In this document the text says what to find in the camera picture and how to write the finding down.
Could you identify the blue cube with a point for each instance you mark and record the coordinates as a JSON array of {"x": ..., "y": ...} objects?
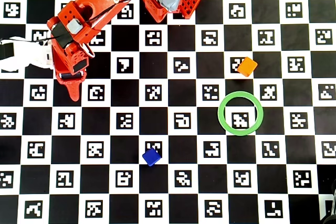
[{"x": 151, "y": 157}]

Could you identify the orange cube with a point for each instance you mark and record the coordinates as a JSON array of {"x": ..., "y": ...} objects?
[{"x": 246, "y": 67}]

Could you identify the black white marker board mat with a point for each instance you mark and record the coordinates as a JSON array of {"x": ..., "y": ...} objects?
[{"x": 183, "y": 98}]

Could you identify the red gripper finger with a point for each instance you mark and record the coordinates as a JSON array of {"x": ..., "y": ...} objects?
[{"x": 73, "y": 90}]

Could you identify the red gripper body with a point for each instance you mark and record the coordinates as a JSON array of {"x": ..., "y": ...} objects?
[{"x": 70, "y": 76}]

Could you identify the grey tape patch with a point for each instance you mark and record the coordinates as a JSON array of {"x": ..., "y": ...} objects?
[{"x": 74, "y": 26}]

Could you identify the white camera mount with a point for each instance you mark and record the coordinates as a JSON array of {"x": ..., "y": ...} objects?
[{"x": 31, "y": 56}]

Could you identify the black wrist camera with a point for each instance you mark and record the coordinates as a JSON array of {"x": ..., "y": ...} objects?
[{"x": 6, "y": 51}]

